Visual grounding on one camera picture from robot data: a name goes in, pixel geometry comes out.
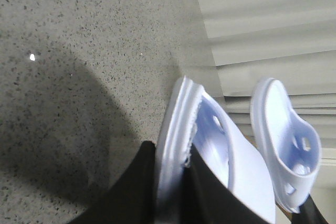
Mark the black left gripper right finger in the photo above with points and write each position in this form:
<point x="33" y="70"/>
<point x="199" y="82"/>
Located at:
<point x="226" y="186"/>

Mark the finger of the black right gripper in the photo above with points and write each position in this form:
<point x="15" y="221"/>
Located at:
<point x="309" y="214"/>

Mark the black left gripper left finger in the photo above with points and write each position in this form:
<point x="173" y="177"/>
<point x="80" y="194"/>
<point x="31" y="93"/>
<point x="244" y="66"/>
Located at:
<point x="130" y="199"/>

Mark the light blue slipper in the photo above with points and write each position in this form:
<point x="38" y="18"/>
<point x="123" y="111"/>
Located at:
<point x="193" y="117"/>
<point x="289" y="145"/>

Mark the pale grey-green curtain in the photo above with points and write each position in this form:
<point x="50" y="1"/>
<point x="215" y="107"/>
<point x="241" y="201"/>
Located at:
<point x="292" y="41"/>

